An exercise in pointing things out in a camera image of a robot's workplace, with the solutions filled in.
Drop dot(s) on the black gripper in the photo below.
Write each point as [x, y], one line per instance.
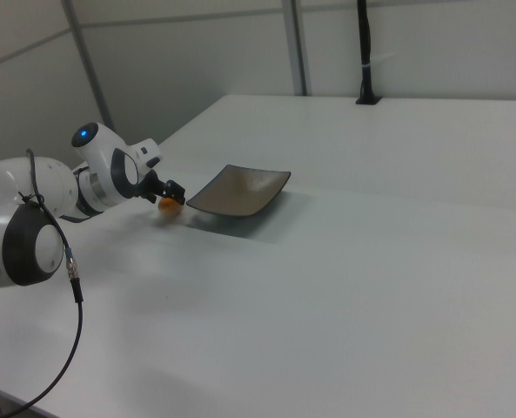
[149, 185]

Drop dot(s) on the orange oval bread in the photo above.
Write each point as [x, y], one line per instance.
[170, 207]

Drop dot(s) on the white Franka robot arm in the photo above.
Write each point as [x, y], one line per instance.
[44, 183]

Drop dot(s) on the square brown ceramic plate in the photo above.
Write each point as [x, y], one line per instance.
[236, 191]

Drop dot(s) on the black table clamp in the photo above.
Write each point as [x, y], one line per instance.
[364, 43]

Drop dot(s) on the grey partition post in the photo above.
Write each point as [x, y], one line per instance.
[89, 61]
[296, 52]

